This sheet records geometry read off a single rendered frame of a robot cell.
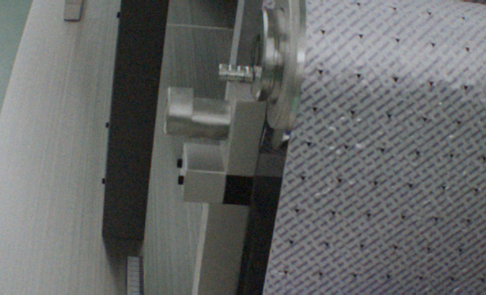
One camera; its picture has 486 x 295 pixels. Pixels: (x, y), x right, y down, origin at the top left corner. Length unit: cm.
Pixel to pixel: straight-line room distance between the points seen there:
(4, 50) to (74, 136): 263
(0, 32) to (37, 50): 252
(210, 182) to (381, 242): 16
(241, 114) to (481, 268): 25
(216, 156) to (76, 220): 38
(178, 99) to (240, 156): 7
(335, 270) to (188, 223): 44
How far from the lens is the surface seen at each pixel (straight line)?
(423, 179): 87
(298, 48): 80
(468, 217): 90
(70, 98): 159
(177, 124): 91
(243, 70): 88
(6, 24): 436
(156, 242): 126
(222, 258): 98
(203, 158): 94
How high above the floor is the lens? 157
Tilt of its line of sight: 27 degrees down
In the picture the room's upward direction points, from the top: 8 degrees clockwise
